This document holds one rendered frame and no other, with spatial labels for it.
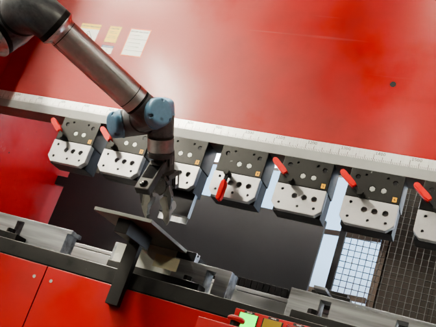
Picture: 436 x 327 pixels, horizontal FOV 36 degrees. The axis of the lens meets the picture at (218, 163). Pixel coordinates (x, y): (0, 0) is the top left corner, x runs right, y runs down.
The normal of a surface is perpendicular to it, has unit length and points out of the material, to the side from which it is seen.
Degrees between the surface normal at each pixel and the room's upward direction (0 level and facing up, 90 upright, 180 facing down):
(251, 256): 90
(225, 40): 90
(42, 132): 90
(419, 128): 90
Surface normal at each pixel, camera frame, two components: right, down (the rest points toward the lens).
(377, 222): -0.30, -0.41
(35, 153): 0.90, 0.17
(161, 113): 0.55, -0.10
